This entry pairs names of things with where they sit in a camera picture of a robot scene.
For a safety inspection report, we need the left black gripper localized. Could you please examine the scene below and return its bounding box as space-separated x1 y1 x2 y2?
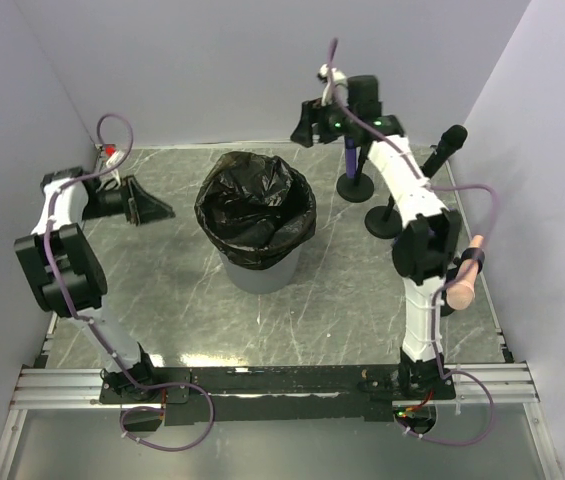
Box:
82 174 176 226

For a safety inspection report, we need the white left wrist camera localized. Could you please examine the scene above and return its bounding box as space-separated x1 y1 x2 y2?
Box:
102 144 130 186

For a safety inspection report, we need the black microphone on stand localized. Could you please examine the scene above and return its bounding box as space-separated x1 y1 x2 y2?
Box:
365 125 468 239

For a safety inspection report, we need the beige microphone on stand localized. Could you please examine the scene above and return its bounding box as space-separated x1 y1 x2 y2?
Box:
441 235 485 317

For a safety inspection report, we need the purple microphone on stand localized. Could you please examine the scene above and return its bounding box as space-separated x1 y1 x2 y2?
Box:
336 137 374 203

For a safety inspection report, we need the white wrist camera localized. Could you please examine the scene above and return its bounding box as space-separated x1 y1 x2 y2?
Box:
317 64 348 106
102 144 130 186

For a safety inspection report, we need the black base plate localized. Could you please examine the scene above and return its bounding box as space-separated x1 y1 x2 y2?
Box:
99 364 456 426

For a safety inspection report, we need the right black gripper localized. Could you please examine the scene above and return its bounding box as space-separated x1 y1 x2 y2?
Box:
288 91 357 149

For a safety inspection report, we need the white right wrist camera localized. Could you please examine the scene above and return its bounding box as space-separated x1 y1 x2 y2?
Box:
317 64 348 106

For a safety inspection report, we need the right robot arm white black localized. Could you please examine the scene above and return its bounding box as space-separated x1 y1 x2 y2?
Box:
291 66 468 399

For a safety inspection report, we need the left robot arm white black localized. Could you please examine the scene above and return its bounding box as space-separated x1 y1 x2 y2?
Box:
14 167 175 402

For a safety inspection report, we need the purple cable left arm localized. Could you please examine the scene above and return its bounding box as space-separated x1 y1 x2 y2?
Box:
44 113 216 455

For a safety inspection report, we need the black trash bag roll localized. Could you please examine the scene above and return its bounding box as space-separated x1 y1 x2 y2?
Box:
194 151 317 271

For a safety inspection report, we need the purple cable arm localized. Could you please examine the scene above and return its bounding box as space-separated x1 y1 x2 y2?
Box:
324 37 501 447
44 113 216 455

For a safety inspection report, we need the aluminium rail frame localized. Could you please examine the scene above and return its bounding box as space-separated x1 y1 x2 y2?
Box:
0 363 562 479

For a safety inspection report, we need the grey plastic trash bin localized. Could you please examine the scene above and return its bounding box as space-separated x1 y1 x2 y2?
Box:
218 246 302 295

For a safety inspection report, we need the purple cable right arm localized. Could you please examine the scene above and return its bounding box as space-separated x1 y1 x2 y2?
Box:
324 37 501 447

